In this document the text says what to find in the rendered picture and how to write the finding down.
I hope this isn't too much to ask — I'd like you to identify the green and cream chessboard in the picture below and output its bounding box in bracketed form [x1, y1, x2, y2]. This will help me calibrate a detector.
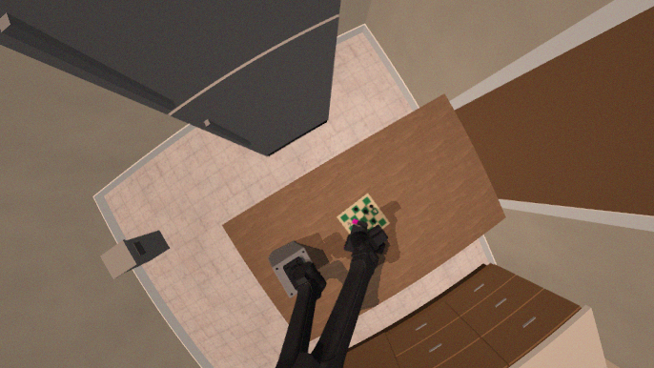
[337, 194, 390, 234]

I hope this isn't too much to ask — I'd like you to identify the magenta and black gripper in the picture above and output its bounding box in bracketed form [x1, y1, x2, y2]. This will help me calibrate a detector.
[343, 219, 368, 253]

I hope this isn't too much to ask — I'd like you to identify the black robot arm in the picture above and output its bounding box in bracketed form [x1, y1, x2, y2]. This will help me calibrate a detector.
[276, 225, 388, 368]

